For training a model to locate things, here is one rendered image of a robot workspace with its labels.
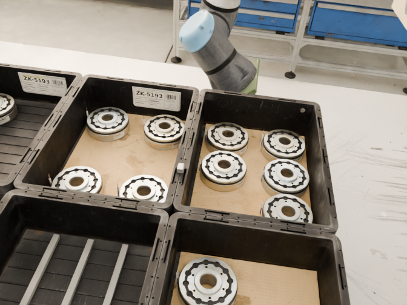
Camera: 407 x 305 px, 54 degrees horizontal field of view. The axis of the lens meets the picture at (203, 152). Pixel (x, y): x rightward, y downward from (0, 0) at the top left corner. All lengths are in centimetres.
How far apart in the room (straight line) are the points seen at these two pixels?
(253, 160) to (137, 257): 37
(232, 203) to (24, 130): 55
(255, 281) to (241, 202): 19
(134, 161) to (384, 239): 64
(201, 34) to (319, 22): 172
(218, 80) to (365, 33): 179
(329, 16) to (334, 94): 131
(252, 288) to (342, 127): 75
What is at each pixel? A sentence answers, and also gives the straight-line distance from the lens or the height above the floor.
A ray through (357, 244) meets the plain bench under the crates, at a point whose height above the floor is 70.
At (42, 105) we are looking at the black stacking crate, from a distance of 117.
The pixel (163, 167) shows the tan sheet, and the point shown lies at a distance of 93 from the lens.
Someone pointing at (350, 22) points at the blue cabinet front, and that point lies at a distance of 282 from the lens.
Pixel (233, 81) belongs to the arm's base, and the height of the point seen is 86.
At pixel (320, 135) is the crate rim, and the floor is 93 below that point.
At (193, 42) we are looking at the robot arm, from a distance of 116.
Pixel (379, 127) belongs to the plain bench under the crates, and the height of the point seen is 70.
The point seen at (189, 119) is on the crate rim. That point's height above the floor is 93.
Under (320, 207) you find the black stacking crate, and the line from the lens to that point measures 84.
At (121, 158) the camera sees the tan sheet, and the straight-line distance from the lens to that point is 96.
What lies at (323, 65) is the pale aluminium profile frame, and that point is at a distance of 292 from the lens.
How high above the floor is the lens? 149
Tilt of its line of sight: 43 degrees down
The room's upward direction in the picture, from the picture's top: 5 degrees clockwise
